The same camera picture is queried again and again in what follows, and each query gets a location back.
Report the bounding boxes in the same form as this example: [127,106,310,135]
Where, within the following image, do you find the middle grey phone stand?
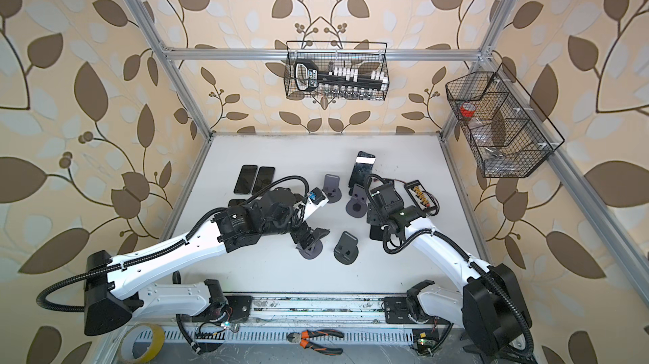
[346,184,368,219]

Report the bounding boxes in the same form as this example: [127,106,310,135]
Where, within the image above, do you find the back left grey phone stand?
[322,174,342,203]

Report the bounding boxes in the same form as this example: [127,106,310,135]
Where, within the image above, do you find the yellow tape roll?
[118,323,166,364]

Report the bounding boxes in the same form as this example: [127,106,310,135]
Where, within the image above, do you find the back wire basket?
[283,40,390,101]

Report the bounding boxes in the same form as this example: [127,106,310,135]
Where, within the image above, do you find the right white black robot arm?
[363,174,534,363]

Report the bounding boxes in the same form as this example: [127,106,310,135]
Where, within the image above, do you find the wire basket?
[446,64,564,178]
[283,40,390,101]

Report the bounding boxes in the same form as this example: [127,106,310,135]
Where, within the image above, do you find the black socket tool set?
[291,59,390,93]

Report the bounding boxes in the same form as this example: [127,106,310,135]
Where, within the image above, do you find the front right grey phone stand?
[334,232,359,265]

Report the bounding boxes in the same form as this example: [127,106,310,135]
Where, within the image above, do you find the black phone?
[227,198,245,208]
[252,166,275,194]
[233,165,259,194]
[369,225,384,242]

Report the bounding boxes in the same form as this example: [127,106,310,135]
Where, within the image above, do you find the red capped bottle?
[459,102,477,120]

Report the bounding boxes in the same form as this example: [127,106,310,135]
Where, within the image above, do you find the right wire basket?
[446,64,564,178]

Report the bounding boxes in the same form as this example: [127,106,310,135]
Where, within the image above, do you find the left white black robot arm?
[37,179,329,355]

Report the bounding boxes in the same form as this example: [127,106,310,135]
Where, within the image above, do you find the black connector board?
[404,180,439,216]

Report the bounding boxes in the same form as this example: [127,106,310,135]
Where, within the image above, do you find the grey phone stand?
[334,232,359,265]
[322,174,342,203]
[346,184,368,219]
[297,240,323,260]

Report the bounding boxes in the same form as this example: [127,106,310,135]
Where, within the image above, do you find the orange handled pliers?
[286,327,346,357]

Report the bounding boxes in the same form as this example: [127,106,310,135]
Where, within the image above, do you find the front left grey phone stand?
[297,240,323,260]

